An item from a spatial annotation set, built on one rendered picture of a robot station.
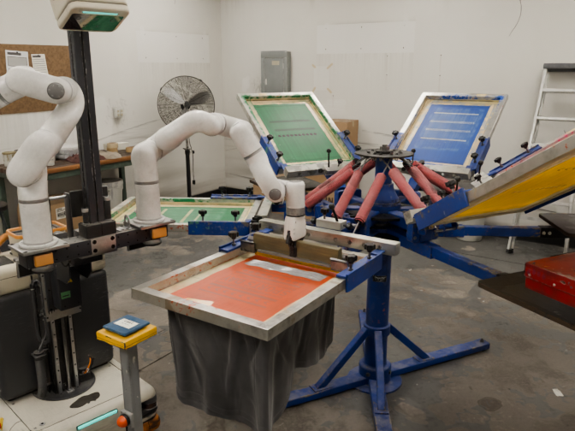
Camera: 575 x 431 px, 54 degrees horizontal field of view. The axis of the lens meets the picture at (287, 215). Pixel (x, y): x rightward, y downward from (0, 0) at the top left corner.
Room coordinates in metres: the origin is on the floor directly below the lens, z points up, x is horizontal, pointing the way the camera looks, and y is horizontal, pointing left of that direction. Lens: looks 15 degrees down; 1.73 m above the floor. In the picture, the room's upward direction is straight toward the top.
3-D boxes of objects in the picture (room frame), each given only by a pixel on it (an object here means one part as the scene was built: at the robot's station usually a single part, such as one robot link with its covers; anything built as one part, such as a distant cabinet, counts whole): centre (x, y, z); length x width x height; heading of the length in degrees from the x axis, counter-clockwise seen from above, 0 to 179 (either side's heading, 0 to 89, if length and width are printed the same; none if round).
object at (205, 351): (1.75, 0.25, 0.74); 0.45 x 0.03 x 0.43; 57
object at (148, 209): (2.19, 0.57, 1.21); 0.16 x 0.13 x 0.15; 45
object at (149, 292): (1.99, 0.08, 0.97); 0.79 x 0.58 x 0.04; 147
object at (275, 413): (1.83, -0.06, 0.74); 0.46 x 0.04 x 0.42; 147
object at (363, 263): (2.04, -0.28, 0.97); 0.30 x 0.05 x 0.07; 147
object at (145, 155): (2.19, 0.56, 1.37); 0.13 x 0.10 x 0.16; 178
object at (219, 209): (2.93, 0.41, 1.05); 1.08 x 0.61 x 0.23; 87
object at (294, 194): (2.17, 0.01, 1.25); 0.15 x 0.10 x 0.11; 88
